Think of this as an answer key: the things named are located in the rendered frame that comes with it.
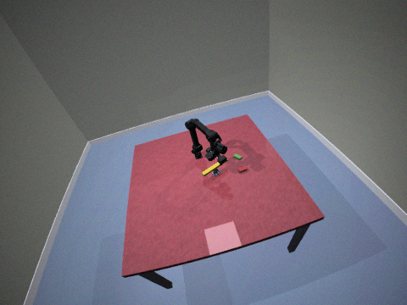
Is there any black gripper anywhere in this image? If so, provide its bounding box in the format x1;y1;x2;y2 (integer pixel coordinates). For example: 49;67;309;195
206;147;227;166

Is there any yellow bar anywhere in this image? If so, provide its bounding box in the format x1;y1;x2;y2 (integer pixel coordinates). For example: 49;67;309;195
202;163;220;176

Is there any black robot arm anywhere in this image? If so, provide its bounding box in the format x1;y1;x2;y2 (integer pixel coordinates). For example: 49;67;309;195
185;119;227;161

